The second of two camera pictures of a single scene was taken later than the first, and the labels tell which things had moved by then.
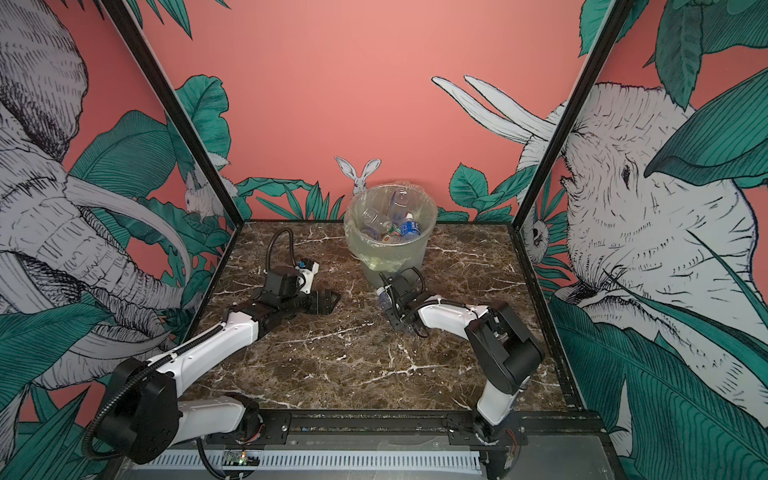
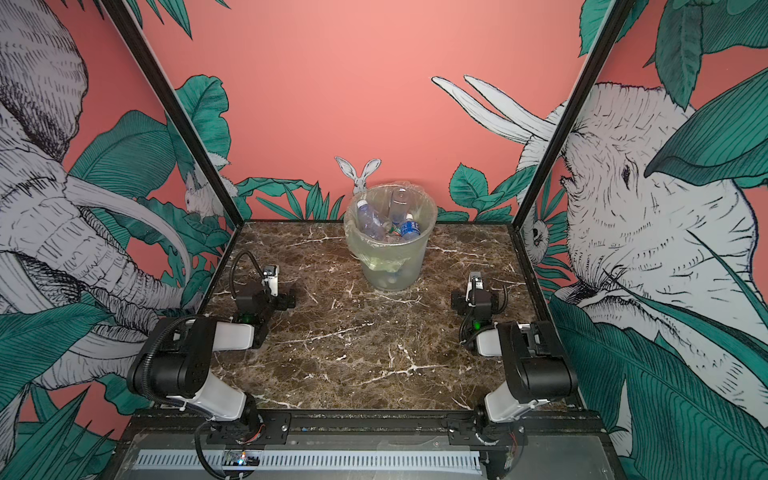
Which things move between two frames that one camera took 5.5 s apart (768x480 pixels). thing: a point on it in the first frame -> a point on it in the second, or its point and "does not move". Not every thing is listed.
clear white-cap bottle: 384,298 -> 370,222
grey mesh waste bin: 388,226 does not move
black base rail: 425,428 does not move
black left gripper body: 308,303 -> 277,302
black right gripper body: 397,317 -> 460,299
